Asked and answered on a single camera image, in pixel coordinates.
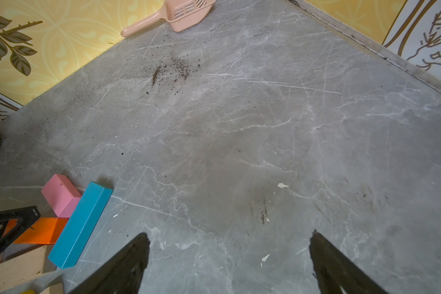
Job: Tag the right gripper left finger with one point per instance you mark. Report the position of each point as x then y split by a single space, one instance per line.
123 273

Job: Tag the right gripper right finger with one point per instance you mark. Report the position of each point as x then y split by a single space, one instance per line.
337 274

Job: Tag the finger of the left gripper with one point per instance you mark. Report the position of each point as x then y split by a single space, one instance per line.
25 218

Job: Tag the red-orange block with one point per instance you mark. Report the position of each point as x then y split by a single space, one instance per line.
44 231

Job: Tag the teal block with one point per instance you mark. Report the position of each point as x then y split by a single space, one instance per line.
76 233

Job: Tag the pink block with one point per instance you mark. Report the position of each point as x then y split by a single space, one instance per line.
61 195

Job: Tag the natural wood block middle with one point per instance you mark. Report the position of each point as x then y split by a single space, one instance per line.
26 268

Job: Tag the natural wood block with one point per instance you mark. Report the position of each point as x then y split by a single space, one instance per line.
54 289
26 268

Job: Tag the natural wood block lower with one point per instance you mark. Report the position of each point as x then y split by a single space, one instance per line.
54 289

